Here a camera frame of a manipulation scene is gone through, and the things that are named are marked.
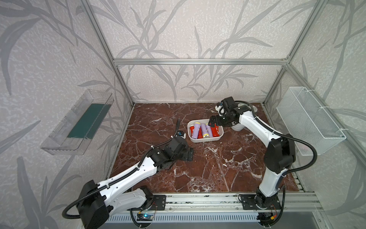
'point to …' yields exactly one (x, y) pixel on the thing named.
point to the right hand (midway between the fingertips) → (214, 122)
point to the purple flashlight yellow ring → (209, 130)
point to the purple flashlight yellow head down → (205, 133)
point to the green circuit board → (145, 217)
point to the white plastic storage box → (190, 121)
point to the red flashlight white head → (192, 128)
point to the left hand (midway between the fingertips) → (187, 151)
